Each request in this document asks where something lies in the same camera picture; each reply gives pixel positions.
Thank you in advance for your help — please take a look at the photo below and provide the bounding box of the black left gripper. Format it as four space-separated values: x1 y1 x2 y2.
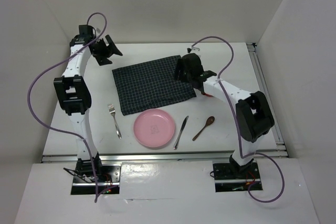
91 34 122 66

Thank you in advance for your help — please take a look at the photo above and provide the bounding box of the dark checkered cloth placemat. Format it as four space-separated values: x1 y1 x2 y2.
112 55 196 116

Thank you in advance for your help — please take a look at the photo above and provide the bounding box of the silver metal fork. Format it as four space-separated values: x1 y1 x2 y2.
108 104 122 139

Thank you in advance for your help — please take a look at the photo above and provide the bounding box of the brown wooden spoon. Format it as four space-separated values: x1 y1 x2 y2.
192 116 215 141

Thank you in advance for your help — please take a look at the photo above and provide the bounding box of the pink plastic plate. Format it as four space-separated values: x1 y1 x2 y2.
133 109 175 149

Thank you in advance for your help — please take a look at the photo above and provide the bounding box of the silver metal knife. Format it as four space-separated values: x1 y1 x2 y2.
173 115 189 150

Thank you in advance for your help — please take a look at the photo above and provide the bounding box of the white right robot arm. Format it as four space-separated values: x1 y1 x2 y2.
174 47 275 178

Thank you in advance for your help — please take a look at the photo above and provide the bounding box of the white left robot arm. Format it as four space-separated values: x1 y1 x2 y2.
54 25 123 182

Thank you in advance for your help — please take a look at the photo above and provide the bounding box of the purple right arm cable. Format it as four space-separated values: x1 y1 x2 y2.
191 36 286 204

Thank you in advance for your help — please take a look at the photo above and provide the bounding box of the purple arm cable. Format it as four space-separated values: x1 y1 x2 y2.
27 12 108 204
191 36 286 204

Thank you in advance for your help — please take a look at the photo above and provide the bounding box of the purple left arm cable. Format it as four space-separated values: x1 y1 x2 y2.
27 12 108 204

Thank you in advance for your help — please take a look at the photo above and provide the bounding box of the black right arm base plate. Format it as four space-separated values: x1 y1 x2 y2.
209 162 263 193

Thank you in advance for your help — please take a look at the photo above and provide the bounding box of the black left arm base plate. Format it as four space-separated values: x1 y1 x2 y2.
63 159 121 195

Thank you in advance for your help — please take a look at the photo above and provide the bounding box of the aluminium right side rail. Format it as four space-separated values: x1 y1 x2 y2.
246 43 287 152

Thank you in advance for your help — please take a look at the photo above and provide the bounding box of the aluminium rail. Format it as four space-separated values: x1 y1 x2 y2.
246 43 287 152
41 149 288 163

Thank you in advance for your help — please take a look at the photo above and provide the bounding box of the aluminium front rail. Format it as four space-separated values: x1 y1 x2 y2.
41 149 288 163

